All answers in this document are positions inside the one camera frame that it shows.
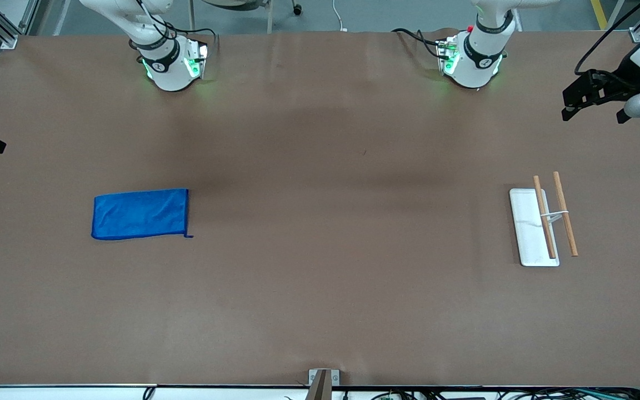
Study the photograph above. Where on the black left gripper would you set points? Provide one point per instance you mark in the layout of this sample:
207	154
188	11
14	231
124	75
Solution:
618	79

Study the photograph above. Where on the wooden towel rack rod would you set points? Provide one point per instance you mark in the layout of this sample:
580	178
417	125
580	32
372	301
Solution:
566	216
544	216

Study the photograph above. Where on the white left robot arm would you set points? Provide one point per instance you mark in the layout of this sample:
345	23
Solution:
475	61

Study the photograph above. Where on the brown camera mount post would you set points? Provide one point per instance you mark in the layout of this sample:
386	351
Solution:
319	386

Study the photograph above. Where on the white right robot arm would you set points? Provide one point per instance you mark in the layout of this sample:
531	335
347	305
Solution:
167	66

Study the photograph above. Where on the white towel rack base plate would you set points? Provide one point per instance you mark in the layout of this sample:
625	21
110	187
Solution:
528	233

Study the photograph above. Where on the grey metal mounting bracket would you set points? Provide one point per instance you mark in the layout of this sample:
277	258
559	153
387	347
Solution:
325	376

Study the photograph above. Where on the brown table cover sheet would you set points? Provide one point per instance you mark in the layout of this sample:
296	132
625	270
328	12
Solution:
320	278

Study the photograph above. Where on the blue microfibre towel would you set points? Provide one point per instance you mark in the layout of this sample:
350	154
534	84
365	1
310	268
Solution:
139	214

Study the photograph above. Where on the office chair base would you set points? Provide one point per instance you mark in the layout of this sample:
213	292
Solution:
267	4

